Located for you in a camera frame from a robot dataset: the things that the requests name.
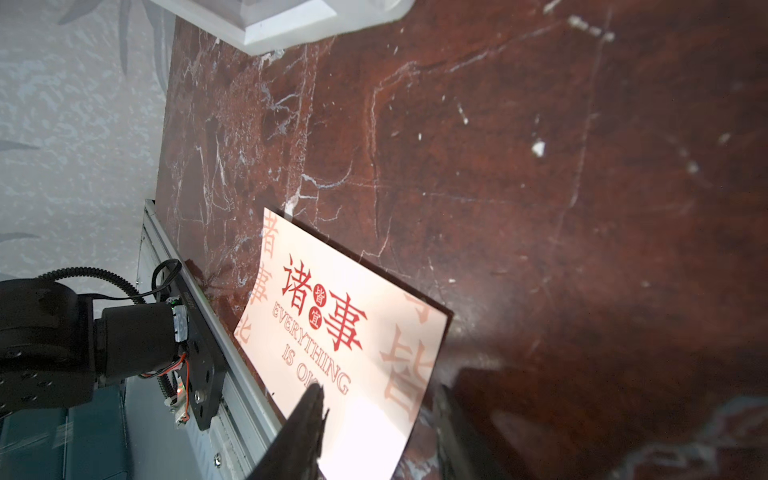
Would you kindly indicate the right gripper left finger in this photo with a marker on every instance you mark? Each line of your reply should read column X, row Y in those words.
column 296, row 450

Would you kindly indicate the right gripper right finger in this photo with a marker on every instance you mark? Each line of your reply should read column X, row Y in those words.
column 464, row 452

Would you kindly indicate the pink postcard red characters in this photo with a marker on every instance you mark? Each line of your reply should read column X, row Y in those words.
column 315, row 316

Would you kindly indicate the white plastic drawer organizer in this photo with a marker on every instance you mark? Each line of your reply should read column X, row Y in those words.
column 260, row 27

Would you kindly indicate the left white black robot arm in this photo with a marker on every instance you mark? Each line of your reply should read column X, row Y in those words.
column 68, row 332

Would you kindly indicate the aluminium front rail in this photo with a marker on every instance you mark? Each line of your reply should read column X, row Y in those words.
column 232, row 424

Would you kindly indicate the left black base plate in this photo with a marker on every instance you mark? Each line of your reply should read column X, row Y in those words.
column 208, row 366

